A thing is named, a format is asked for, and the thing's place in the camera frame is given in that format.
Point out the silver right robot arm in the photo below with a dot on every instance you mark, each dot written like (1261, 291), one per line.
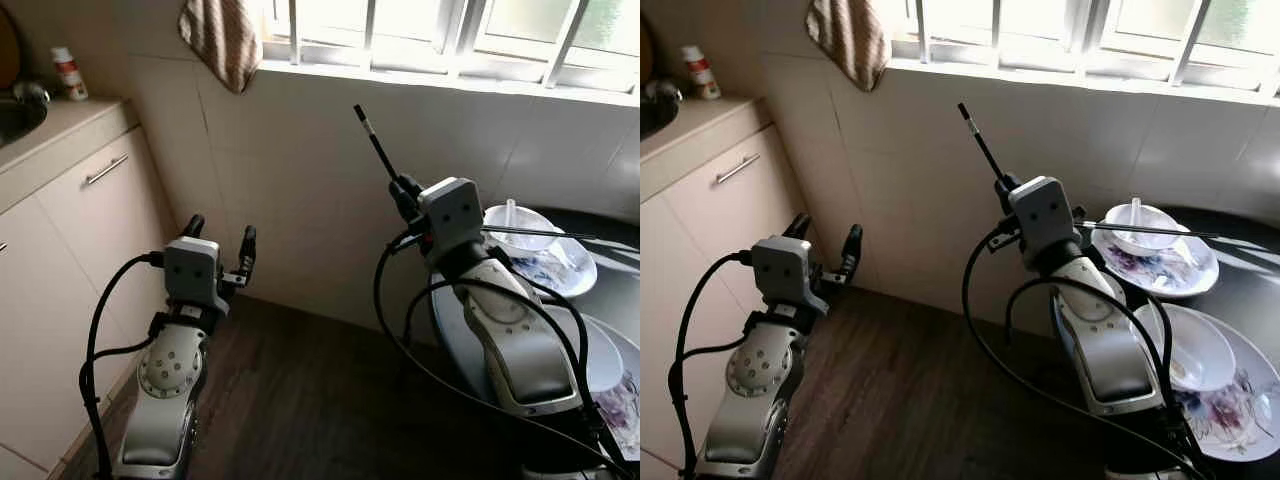
(520, 360)
(1110, 360)

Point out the white ceramic spoon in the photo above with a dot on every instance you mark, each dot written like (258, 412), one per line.
(1133, 210)
(511, 212)

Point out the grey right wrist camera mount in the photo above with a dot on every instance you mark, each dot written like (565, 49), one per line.
(452, 215)
(1042, 215)

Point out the white barred window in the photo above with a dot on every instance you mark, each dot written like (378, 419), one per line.
(1050, 62)
(420, 62)

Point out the round black table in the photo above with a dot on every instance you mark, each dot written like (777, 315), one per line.
(1250, 285)
(615, 280)

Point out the white bottle with red label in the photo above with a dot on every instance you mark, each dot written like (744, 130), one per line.
(700, 75)
(68, 75)

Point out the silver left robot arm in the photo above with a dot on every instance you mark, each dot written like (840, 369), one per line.
(760, 370)
(170, 370)

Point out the small floral plate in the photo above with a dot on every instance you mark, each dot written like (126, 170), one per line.
(1180, 275)
(560, 275)

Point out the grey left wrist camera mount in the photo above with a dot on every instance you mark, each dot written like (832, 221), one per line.
(192, 270)
(785, 272)

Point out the large floral plate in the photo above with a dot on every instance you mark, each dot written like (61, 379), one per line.
(620, 410)
(1240, 415)

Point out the brown striped towel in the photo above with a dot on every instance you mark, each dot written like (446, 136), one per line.
(850, 40)
(222, 40)

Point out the white ceramic bowl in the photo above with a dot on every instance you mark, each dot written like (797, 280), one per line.
(600, 360)
(1205, 345)
(540, 218)
(1160, 217)

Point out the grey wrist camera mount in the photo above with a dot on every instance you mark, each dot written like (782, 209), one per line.
(1042, 215)
(452, 215)
(192, 270)
(785, 272)

